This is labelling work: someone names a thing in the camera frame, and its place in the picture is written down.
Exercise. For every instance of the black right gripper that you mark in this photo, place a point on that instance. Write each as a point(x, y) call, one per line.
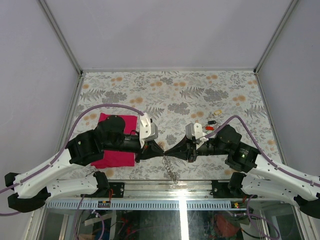
point(184, 150)

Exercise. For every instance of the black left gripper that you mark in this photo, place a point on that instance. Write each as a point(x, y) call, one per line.
point(145, 153)

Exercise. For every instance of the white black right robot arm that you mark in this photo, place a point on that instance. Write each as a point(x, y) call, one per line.
point(255, 174)

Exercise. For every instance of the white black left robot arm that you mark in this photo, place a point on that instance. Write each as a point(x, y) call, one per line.
point(36, 187)

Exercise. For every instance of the floral tablecloth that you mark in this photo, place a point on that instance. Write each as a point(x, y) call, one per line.
point(173, 99)

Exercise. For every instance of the yellow tag key set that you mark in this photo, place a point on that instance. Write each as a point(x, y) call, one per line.
point(217, 112)

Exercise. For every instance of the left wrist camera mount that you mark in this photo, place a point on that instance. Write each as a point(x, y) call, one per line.
point(148, 130)

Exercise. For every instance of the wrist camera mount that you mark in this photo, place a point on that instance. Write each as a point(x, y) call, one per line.
point(148, 130)
point(194, 132)

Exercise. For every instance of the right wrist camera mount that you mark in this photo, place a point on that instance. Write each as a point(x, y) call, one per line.
point(194, 132)

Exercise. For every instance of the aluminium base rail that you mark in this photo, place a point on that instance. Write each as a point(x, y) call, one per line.
point(162, 187)

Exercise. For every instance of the aluminium frame posts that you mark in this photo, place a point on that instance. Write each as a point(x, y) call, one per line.
point(127, 35)

